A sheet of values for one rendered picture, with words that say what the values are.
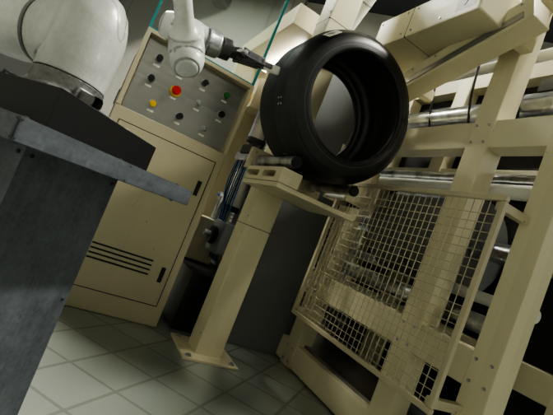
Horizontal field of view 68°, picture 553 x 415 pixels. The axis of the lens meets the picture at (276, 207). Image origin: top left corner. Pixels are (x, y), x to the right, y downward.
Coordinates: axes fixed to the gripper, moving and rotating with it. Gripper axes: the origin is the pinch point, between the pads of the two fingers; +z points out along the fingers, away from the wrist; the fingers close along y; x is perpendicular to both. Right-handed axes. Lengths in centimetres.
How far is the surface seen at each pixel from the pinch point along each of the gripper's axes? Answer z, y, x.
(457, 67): 74, -16, -25
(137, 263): -22, 50, 90
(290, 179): 14.2, -10.8, 38.8
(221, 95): -1, 55, 3
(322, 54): 13.3, -12.7, -7.4
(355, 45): 25.2, -12.9, -15.5
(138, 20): -30, 542, -176
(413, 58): 72, 10, -34
